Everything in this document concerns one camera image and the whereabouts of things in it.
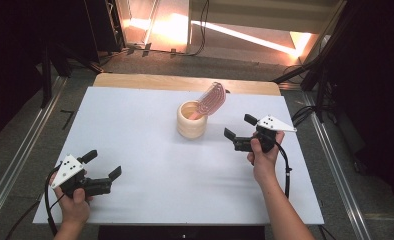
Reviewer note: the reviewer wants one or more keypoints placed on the metal floor rail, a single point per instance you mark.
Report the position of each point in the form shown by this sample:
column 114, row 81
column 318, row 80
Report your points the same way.
column 18, row 156
column 335, row 166

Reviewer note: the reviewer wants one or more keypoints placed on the person's right hand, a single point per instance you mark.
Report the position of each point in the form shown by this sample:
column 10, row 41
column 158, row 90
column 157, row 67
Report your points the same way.
column 265, row 163

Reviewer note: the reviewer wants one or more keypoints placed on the white board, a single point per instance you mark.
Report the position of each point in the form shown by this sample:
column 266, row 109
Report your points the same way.
column 171, row 180

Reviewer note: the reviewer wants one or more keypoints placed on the beige ribbed cup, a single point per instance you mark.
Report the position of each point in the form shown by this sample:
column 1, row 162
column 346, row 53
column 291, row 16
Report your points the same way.
column 190, row 128

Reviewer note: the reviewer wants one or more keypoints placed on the pink hairbrush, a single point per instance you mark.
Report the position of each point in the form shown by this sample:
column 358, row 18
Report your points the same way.
column 213, row 98

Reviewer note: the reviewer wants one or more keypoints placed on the person's left hand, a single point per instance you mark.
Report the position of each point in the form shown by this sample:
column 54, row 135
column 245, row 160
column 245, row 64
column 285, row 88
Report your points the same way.
column 73, row 210

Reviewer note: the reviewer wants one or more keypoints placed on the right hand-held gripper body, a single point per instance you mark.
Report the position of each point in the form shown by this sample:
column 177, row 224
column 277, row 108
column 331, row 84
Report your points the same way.
column 273, row 125

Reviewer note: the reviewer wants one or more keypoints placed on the black cabinet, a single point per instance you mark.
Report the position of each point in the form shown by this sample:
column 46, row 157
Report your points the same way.
column 103, row 25

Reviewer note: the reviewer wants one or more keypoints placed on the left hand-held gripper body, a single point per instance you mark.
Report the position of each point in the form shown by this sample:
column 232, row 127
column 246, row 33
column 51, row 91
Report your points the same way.
column 68, row 170

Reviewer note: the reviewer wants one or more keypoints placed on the wooden table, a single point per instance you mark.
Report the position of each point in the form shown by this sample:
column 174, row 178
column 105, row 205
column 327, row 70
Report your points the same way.
column 151, row 81

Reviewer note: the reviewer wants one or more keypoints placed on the black metal stand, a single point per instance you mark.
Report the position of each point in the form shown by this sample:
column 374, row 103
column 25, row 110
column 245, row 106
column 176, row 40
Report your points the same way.
column 321, row 66
column 46, row 76

